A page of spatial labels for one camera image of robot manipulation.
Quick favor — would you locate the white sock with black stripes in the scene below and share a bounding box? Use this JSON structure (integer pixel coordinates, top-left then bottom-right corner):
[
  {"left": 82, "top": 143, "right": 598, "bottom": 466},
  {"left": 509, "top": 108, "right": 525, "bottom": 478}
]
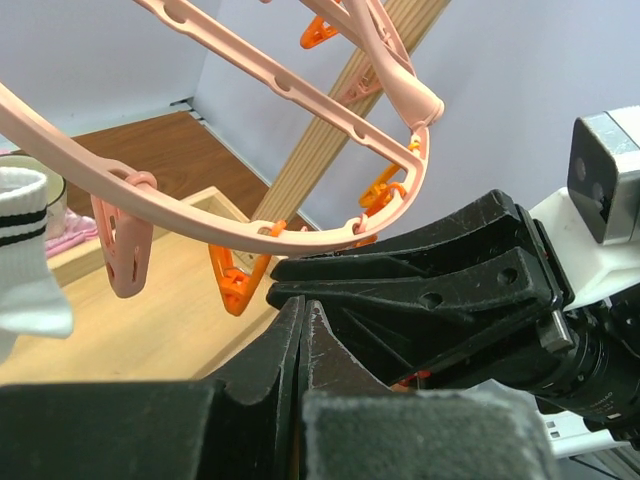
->
[{"left": 1, "top": 167, "right": 74, "bottom": 360}]

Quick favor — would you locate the wooden hanging rack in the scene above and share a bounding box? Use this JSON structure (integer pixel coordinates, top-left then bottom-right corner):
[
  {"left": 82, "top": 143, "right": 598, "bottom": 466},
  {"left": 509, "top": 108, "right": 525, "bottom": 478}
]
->
[{"left": 0, "top": 0, "right": 451, "bottom": 386}]

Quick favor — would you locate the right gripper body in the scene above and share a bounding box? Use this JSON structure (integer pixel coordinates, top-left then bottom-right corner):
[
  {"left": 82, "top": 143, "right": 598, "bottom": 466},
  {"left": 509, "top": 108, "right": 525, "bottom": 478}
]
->
[{"left": 428, "top": 205, "right": 639, "bottom": 444}]

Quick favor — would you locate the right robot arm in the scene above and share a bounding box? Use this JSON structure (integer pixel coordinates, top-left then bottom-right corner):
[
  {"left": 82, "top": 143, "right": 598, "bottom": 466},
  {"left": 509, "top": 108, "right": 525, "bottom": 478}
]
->
[{"left": 267, "top": 189, "right": 639, "bottom": 479}]

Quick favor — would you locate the pink cloth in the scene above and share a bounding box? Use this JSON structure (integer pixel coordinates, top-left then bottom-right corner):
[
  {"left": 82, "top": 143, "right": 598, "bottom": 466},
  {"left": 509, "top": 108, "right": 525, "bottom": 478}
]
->
[{"left": 45, "top": 208, "right": 98, "bottom": 259}]

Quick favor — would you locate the pink round clip hanger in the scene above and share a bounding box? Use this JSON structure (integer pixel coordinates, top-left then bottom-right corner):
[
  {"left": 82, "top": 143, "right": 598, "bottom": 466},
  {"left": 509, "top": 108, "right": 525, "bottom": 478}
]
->
[{"left": 0, "top": 0, "right": 445, "bottom": 256}]

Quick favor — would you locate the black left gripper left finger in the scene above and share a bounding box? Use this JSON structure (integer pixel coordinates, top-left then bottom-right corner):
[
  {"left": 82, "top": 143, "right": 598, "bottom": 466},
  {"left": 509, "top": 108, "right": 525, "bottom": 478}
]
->
[{"left": 1, "top": 297, "right": 305, "bottom": 479}]

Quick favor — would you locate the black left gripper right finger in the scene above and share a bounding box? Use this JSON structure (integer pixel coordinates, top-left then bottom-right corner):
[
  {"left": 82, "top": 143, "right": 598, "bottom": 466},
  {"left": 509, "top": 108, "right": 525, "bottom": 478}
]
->
[{"left": 299, "top": 301, "right": 560, "bottom": 479}]

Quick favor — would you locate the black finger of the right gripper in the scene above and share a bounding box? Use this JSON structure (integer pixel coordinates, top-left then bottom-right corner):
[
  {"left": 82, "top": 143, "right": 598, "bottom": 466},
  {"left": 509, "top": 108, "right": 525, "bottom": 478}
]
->
[
  {"left": 266, "top": 247, "right": 575, "bottom": 383},
  {"left": 271, "top": 190, "right": 534, "bottom": 280}
]

